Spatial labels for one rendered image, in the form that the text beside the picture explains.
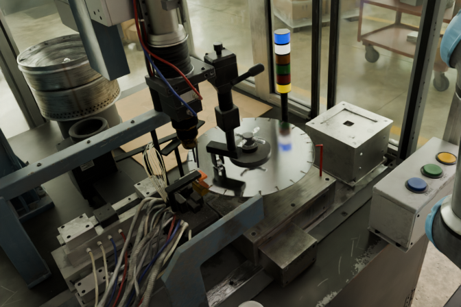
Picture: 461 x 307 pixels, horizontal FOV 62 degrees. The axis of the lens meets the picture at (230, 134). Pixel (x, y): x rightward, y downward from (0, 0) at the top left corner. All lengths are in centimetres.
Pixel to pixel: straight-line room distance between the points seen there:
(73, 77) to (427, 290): 164
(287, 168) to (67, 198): 74
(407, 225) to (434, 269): 104
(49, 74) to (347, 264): 105
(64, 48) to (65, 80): 26
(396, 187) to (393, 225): 9
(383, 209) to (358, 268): 15
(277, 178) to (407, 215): 30
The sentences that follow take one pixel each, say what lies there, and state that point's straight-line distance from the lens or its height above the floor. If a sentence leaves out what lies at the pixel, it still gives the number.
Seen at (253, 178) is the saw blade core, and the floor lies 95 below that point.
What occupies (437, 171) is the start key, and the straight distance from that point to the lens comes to 104.
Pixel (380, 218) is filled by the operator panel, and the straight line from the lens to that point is 103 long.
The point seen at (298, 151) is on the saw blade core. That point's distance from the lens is 98.
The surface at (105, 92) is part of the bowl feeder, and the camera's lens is 143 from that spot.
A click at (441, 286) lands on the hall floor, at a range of 197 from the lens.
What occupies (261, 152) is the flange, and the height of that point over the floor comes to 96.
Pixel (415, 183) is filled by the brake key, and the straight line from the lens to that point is 99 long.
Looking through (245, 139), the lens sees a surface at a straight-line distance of 95.
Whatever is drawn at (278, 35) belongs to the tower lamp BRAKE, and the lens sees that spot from 112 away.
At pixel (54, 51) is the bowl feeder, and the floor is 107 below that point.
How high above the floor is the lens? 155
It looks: 34 degrees down
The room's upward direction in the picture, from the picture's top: 8 degrees counter-clockwise
